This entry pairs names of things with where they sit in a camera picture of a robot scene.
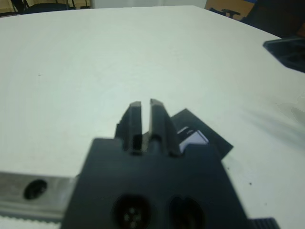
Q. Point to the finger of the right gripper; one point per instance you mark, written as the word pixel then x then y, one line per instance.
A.
pixel 289 53

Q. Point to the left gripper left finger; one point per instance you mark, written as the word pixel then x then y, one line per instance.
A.
pixel 133 124

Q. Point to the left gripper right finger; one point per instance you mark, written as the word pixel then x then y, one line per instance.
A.
pixel 162 128

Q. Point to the black box lid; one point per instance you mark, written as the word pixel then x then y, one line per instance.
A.
pixel 209 140

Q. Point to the brown cardboard box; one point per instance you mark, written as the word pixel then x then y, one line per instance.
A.
pixel 228 6

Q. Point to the dark chair with armrest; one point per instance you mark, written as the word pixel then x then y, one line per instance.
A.
pixel 274 16

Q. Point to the black office chair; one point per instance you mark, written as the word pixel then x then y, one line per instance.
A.
pixel 43 6

